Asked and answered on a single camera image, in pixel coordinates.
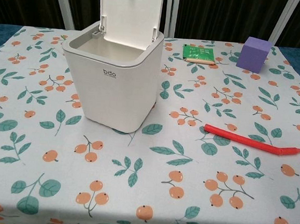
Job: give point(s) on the floral fruit print tablecloth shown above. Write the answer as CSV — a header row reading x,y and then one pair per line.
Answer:
x,y
145,174

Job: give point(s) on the white desktop trash bin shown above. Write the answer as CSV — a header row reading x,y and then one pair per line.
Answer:
x,y
112,93

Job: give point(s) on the purple foam cube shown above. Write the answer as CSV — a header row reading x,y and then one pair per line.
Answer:
x,y
252,55

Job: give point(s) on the white metal frame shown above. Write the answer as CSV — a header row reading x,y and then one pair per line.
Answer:
x,y
170,12

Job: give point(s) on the white plastic lid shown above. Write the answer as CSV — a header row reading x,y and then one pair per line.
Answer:
x,y
133,12

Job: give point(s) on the red bendy straw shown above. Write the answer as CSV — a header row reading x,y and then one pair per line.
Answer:
x,y
244,141

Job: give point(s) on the green paper packet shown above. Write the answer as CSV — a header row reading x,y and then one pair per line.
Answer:
x,y
197,53

